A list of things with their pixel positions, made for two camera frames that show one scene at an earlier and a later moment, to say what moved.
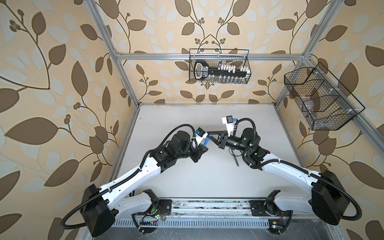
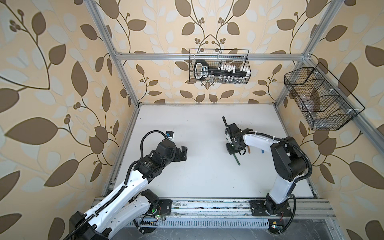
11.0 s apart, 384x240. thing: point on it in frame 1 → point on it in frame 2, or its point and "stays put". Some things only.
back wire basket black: (220, 66) stays put
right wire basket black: (325, 104) stays put
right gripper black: (222, 145) → (230, 150)
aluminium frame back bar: (210, 56) stays put
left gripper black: (198, 151) → (178, 157)
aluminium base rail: (213, 214) stays put
